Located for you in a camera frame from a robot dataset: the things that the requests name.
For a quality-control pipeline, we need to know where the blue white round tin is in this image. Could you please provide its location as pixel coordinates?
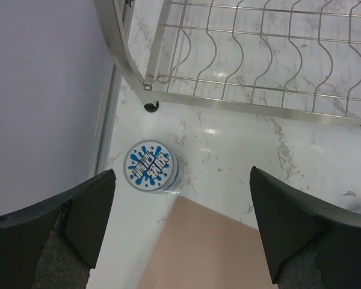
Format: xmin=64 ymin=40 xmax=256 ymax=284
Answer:
xmin=123 ymin=140 xmax=183 ymax=194

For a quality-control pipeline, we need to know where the pink notebook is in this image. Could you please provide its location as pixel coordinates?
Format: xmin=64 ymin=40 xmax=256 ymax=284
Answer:
xmin=89 ymin=196 xmax=274 ymax=289

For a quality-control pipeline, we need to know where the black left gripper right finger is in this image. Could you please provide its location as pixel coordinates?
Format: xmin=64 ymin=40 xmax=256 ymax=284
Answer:
xmin=250 ymin=167 xmax=361 ymax=288

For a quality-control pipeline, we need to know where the aluminium frame post left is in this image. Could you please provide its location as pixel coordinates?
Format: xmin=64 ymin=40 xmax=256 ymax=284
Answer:
xmin=88 ymin=1 xmax=131 ymax=177

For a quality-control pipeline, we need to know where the stainless steel dish rack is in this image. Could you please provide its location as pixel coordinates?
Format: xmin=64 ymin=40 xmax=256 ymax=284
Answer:
xmin=94 ymin=1 xmax=361 ymax=128

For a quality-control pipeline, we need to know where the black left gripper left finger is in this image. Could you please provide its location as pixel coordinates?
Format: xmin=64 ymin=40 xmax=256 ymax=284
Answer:
xmin=0 ymin=169 xmax=116 ymax=288

